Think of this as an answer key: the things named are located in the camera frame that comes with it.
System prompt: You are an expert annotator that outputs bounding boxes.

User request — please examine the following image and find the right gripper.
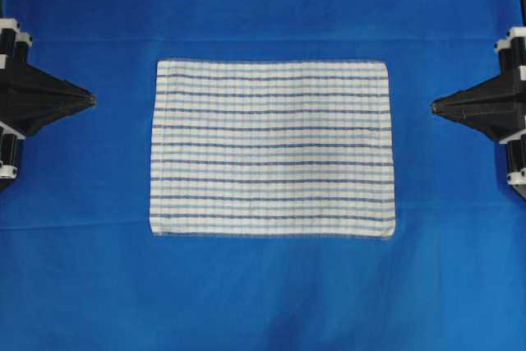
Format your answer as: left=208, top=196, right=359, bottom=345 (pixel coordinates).
left=430, top=25, right=526, bottom=186

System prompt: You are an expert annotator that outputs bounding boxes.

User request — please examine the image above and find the blue white striped towel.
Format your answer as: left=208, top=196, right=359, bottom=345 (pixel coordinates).
left=149, top=58, right=396, bottom=239

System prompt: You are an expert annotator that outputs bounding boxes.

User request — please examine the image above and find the blue table cloth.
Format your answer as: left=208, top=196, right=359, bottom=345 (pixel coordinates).
left=1, top=0, right=525, bottom=350

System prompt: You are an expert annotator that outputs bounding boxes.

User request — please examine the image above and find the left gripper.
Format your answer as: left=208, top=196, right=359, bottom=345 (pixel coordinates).
left=0, top=16, right=97, bottom=194

